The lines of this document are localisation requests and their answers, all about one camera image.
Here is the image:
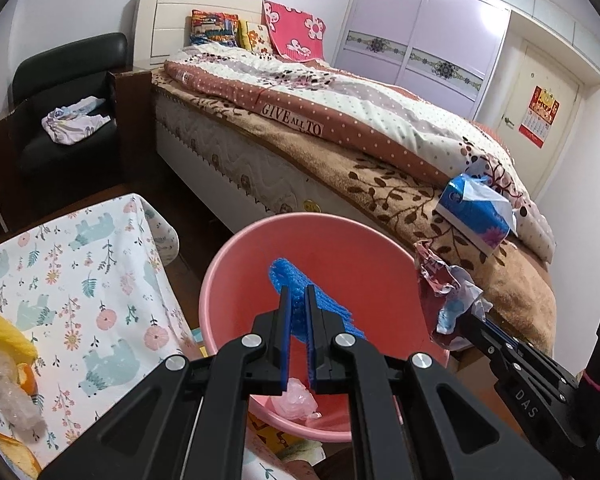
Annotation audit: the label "dotted floral quilt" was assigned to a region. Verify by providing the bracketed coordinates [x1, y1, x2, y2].
[164, 42, 556, 263]

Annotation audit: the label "colourful striped pillow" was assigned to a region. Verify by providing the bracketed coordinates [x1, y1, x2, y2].
[189, 9, 241, 51]

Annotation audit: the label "bed with patterned quilt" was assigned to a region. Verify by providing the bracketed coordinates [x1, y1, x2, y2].
[152, 67, 558, 356]

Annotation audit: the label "cream room door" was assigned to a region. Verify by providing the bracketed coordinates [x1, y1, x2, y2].
[475, 25, 581, 201]

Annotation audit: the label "red white paper wrapper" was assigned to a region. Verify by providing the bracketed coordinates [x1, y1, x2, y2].
[414, 240, 493, 351]

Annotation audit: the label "pink plastic basin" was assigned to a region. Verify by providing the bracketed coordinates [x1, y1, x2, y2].
[199, 212, 451, 443]

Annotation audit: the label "yellow plastic bag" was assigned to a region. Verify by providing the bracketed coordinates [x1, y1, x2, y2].
[0, 302, 38, 361]

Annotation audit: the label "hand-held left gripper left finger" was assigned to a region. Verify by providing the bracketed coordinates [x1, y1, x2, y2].
[40, 292, 292, 480]

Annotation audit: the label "orange peel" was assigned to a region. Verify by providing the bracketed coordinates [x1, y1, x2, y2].
[17, 362, 38, 393]

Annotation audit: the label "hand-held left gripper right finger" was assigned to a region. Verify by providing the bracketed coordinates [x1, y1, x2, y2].
[305, 285, 563, 480]

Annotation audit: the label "floral bear print tablecloth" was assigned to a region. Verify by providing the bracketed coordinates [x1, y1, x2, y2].
[0, 192, 201, 480]

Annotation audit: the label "blue foam fruit net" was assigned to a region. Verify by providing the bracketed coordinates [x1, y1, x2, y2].
[267, 257, 368, 348]

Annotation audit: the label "pink flower pillow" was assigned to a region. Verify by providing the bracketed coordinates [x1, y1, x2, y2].
[261, 0, 328, 61]

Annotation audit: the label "pink plastic wrapper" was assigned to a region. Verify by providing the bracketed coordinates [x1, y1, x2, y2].
[280, 377, 323, 420]

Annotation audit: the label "clear crumpled plastic bag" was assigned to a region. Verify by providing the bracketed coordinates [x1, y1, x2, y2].
[0, 350, 48, 436]

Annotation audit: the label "quilted bed mattress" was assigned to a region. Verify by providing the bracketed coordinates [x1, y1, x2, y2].
[152, 92, 326, 226]

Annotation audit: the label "red wall calendar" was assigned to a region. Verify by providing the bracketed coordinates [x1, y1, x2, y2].
[519, 85, 561, 148]

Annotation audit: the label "crumpled white patterned cloth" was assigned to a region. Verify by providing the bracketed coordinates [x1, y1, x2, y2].
[41, 96, 112, 147]

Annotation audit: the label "yellow flower pillow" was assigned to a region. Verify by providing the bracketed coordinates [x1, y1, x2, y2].
[237, 20, 276, 55]

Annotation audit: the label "black leather armchair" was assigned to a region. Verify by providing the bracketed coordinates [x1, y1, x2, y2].
[11, 32, 128, 176]

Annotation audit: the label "blue tissue pack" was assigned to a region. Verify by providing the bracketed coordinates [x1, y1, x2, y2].
[435, 162, 518, 258]

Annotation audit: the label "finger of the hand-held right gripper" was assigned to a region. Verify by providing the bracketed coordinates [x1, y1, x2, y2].
[480, 315, 580, 392]
[460, 315, 588, 448]

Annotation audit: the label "cream wooden headboard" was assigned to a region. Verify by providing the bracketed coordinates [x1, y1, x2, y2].
[132, 0, 281, 68]

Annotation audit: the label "lilac sliding door wardrobe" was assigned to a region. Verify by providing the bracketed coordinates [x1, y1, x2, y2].
[332, 0, 511, 121]

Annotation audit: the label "white overhead cabinets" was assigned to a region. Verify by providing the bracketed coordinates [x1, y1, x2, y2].
[360, 0, 600, 78]

